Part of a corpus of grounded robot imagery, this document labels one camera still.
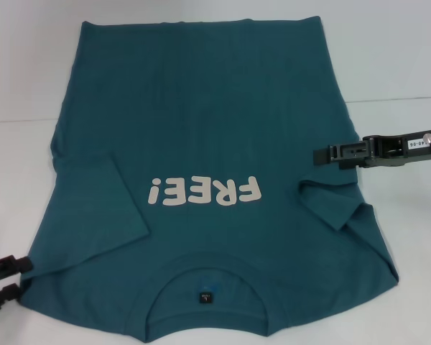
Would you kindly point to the teal blue printed t-shirt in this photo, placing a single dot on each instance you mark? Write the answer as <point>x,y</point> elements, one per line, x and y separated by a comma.
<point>201,108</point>

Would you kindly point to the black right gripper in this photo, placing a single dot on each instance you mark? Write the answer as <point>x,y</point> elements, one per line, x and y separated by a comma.
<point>395,151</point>

